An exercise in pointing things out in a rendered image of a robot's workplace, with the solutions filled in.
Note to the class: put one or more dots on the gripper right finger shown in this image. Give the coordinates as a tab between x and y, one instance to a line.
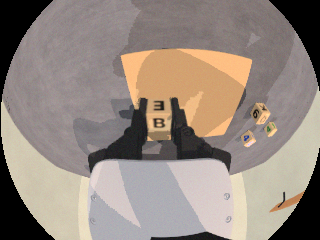
191	146

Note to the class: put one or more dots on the orange flat mat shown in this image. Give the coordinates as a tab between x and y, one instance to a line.
208	84

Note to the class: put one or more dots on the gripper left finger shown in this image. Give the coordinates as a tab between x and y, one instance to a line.
130	144

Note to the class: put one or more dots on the tan block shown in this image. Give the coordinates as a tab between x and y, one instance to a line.
159	114
270	128
248	138
260	113

